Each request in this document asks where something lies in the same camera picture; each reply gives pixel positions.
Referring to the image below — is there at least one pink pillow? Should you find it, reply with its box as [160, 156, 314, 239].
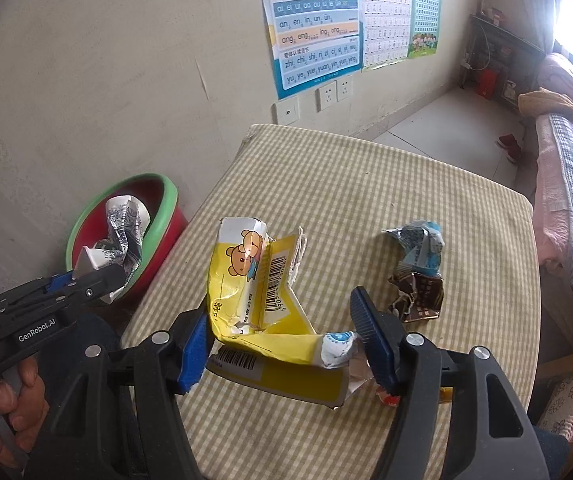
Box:
[539, 52, 573, 108]

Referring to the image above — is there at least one window curtain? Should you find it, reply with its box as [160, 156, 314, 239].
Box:
[511, 0, 567, 53]

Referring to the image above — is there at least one dark brown wrapper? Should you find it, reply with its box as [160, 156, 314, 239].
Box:
[387, 272, 445, 322]

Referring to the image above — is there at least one yellow bear wrapper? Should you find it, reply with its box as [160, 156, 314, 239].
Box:
[205, 216, 362, 411]

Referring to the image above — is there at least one person's left hand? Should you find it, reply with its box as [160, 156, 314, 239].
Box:
[0, 359, 50, 471]

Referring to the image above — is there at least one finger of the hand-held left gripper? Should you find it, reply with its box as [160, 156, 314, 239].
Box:
[69, 262, 127, 307]
[41, 270, 84, 294]

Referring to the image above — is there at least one red box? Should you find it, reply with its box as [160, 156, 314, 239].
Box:
[476, 69, 499, 100]

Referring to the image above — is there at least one wooden chair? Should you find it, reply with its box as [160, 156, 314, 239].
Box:
[526, 330, 573, 443]

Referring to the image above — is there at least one yellow blanket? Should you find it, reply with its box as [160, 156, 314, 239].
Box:
[517, 87, 573, 133]

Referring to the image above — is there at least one silver foil wrapper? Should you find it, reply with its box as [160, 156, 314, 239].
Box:
[101, 195, 152, 271]

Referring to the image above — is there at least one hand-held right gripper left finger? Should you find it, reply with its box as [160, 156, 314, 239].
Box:
[24, 307, 214, 480]

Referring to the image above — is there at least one white cable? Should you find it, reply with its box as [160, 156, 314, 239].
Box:
[481, 30, 497, 68]

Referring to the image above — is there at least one black shelf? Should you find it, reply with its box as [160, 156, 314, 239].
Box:
[459, 12, 549, 106]

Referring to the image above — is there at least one red basin with green rim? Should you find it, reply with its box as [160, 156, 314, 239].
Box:
[65, 173, 190, 303]

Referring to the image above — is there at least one blue and white wrapper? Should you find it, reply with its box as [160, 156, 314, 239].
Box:
[382, 218, 445, 278]

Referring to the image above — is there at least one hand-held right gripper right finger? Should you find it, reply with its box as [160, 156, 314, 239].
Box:
[350, 286, 552, 480]

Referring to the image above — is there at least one blue pinyin wall poster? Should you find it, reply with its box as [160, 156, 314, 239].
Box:
[256, 0, 363, 101]

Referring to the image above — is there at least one green bordered wall poster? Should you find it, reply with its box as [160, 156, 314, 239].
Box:
[409, 0, 443, 60]

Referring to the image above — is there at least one white chart wall poster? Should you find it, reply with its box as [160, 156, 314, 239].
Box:
[361, 0, 414, 71]

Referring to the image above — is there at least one floral chair cushion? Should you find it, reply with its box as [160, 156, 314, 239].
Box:
[536, 370, 573, 441]

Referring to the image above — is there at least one red and yellow snack wrapper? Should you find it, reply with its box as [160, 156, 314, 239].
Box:
[372, 377, 452, 406]

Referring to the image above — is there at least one pink bed sheet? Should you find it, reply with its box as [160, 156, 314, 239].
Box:
[531, 115, 573, 271]

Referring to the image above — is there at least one white round-port wall socket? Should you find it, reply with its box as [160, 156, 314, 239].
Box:
[272, 100, 301, 126]

